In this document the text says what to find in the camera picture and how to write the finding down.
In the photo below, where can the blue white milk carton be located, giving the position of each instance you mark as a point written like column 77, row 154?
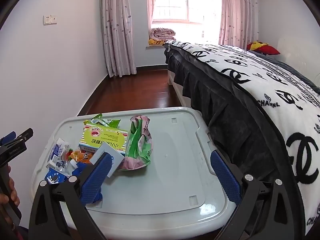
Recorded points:
column 56, row 152

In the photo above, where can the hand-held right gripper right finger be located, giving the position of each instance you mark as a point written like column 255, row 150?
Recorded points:
column 225, row 177

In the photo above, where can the patterned pink curtain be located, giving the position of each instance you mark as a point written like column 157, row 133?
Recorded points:
column 117, row 30
column 237, row 15

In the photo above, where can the folded pink quilt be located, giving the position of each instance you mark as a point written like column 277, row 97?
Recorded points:
column 162, row 33

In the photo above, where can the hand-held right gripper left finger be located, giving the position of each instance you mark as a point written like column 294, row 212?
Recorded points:
column 96, row 177

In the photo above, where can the red yellow pillow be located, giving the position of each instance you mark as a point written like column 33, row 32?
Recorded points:
column 262, row 48

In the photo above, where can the green snack wrapper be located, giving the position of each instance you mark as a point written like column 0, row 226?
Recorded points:
column 112, row 123

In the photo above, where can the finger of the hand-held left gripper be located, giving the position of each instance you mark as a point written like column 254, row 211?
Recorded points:
column 22, row 135

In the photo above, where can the window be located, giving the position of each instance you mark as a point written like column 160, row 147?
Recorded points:
column 185, row 2

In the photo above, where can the pink green wet wipes packet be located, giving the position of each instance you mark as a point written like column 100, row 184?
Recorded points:
column 136, row 150

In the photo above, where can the orange snack packet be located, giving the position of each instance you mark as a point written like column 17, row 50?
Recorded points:
column 83, row 156

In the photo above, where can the small white cardboard box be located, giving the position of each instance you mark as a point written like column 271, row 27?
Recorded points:
column 116, row 160

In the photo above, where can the white plastic storage box lid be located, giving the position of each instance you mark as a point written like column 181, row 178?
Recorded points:
column 170, row 155

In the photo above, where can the green striped medicine box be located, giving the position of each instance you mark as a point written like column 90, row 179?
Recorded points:
column 105, row 137

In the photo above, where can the bed with logo blanket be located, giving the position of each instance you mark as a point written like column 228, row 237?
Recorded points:
column 262, row 72

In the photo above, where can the blue milk carton splash print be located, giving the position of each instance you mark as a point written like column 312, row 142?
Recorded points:
column 53, row 176

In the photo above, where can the person's left hand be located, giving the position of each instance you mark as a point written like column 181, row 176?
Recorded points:
column 14, row 192

